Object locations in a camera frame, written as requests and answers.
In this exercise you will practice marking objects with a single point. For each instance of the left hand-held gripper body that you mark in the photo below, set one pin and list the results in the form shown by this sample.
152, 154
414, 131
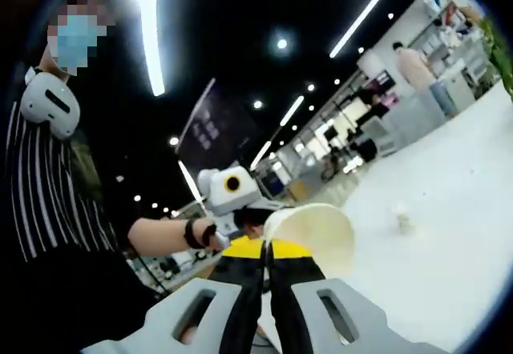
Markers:
220, 194

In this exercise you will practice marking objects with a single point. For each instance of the green printed paper cup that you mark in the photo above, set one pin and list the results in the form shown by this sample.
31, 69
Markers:
320, 234
405, 224

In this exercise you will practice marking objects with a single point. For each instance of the person's left hand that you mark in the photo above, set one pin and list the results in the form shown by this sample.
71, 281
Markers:
206, 222

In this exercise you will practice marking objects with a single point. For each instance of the white display shelves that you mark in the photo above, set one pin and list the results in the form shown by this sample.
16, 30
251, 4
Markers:
449, 25

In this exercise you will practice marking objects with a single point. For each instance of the dark hanging sign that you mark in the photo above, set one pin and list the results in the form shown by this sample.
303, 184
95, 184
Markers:
216, 125

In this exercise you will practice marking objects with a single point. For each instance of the operator person striped shirt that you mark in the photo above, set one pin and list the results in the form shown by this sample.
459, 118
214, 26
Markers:
48, 194

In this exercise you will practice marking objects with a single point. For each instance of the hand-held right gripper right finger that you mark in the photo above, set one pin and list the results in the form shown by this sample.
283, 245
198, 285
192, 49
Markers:
304, 310

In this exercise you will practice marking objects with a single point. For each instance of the white ceiling light strip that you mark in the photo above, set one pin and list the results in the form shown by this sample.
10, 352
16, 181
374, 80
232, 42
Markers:
260, 155
364, 13
292, 110
150, 33

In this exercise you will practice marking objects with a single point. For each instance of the green potted plant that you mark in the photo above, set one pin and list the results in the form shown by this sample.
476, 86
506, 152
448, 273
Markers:
501, 53

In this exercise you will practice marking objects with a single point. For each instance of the group of round ceiling spotlights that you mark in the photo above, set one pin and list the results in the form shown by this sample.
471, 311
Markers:
282, 43

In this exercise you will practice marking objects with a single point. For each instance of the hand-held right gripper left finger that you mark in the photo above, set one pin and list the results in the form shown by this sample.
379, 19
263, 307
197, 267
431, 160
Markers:
224, 306

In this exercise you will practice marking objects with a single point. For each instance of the white worn device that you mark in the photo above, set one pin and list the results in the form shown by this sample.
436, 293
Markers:
48, 105

